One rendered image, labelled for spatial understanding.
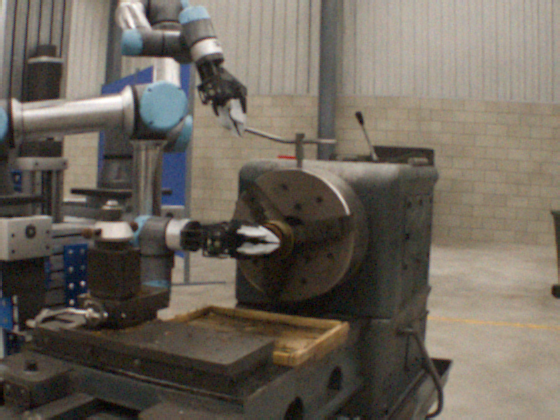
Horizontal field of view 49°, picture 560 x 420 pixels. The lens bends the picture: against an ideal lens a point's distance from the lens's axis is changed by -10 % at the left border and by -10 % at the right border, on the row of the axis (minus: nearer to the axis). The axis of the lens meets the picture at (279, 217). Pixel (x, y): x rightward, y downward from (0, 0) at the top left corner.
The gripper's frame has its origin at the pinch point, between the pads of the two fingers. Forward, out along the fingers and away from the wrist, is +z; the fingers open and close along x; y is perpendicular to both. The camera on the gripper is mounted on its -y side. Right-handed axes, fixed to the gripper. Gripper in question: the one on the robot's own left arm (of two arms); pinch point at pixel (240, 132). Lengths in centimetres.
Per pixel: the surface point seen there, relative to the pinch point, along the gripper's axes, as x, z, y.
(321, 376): 4, 60, 14
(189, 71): -216, -183, -402
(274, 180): 3.8, 14.3, -0.2
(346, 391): 1, 68, -2
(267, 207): 1.7, 20.0, 4.2
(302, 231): 8.6, 28.3, 6.2
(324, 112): -283, -213, -963
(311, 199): 10.9, 21.8, -0.2
